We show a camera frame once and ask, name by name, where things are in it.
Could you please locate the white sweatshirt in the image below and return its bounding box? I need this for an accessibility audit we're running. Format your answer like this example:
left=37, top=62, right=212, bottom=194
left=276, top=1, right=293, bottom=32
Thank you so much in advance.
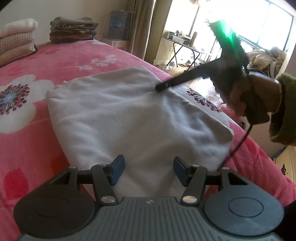
left=46, top=66, right=234, bottom=200

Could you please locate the stack of dark folded clothes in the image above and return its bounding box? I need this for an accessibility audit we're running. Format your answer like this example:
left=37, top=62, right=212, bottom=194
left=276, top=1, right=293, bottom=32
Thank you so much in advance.
left=49, top=17, right=99, bottom=44

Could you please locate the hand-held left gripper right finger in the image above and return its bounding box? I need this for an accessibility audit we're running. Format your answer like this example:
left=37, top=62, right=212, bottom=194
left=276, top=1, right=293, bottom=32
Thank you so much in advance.
left=173, top=156, right=249, bottom=205

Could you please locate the person's right hand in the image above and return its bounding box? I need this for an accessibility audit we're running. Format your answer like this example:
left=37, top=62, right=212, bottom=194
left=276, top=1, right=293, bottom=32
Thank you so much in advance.
left=228, top=73, right=281, bottom=116

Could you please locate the white folded garment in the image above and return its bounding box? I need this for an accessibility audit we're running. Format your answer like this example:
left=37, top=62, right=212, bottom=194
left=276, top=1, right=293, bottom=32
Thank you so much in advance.
left=0, top=19, right=38, bottom=38

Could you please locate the stack of light folded towels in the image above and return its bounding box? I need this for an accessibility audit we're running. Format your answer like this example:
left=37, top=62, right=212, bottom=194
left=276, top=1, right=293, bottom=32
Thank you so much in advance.
left=0, top=31, right=35, bottom=55

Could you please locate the white cabinet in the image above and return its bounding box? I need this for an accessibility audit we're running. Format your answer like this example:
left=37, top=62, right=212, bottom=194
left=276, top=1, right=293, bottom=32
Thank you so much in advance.
left=274, top=146, right=296, bottom=184

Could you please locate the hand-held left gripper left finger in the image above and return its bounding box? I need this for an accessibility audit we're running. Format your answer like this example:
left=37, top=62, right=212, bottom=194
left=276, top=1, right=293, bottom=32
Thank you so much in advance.
left=50, top=155, right=125, bottom=205

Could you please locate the person's right forearm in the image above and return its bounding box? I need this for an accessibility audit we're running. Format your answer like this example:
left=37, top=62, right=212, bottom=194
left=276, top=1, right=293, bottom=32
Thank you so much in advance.
left=268, top=73, right=296, bottom=146

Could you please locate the beige curtain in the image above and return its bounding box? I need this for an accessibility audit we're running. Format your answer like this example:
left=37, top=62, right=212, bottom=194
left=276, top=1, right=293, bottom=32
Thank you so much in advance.
left=127, top=0, right=173, bottom=64

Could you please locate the black cable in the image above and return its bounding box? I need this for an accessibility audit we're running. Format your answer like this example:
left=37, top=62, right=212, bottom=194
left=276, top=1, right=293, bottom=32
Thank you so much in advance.
left=221, top=117, right=255, bottom=168

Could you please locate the beige folded garment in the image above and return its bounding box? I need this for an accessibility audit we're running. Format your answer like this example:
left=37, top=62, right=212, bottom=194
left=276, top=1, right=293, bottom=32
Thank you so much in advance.
left=0, top=43, right=38, bottom=67

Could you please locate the pile of white cloth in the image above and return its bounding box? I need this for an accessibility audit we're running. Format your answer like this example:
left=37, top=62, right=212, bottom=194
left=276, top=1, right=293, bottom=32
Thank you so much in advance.
left=247, top=46, right=287, bottom=75

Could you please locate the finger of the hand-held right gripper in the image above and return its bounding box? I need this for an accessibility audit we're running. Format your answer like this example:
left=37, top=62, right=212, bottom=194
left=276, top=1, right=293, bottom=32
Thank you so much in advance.
left=155, top=59, right=222, bottom=91

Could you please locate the folding table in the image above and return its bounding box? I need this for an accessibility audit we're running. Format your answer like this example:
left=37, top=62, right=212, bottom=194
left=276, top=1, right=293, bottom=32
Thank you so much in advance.
left=161, top=30, right=209, bottom=68

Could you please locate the pink floral blanket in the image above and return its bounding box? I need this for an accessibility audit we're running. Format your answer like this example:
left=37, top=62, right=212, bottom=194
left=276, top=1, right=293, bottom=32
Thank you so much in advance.
left=0, top=39, right=296, bottom=234

